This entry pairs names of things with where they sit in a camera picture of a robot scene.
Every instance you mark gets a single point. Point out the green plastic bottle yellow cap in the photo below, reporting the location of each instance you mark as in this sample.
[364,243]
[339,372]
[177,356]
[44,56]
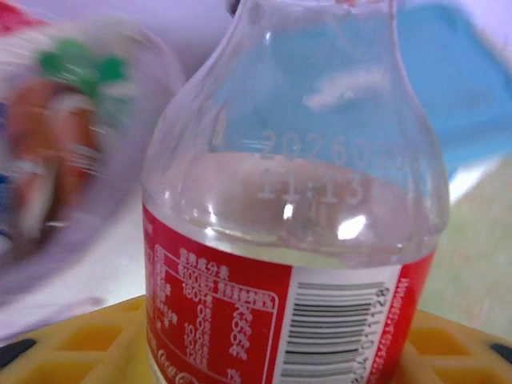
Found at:
[80,64]

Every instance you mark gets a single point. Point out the white storage box blue lid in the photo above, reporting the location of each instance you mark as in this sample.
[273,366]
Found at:
[460,80]

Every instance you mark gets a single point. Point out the round white plastic bin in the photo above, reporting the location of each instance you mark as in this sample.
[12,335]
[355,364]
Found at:
[100,260]

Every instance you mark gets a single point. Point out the brown swirl-label bottle white cap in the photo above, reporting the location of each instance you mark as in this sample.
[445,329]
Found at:
[36,120]

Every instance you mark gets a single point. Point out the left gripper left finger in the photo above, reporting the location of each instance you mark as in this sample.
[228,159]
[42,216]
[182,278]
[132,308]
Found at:
[80,356]

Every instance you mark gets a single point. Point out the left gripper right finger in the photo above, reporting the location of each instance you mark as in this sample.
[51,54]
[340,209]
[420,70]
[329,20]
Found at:
[460,356]

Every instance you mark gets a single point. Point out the clear bottle red cola label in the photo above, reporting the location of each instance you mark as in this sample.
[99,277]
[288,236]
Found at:
[224,312]

